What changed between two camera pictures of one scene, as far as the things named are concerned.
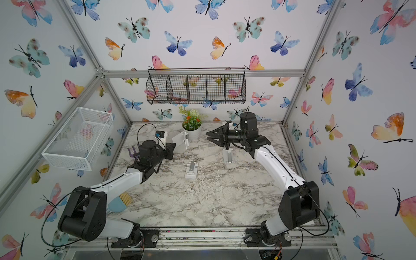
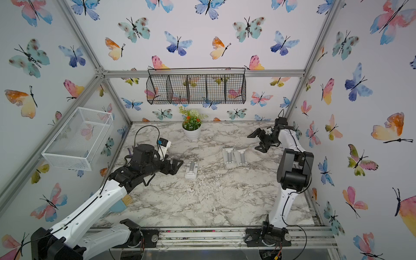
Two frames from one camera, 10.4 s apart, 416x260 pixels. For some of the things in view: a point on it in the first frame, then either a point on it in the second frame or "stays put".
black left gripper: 169,149 -> 173,170
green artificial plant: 193,118 stays put
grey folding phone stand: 228,155 stays put
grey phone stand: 191,170 stays put
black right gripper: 225,132 -> 262,134
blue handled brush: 119,204 stays put
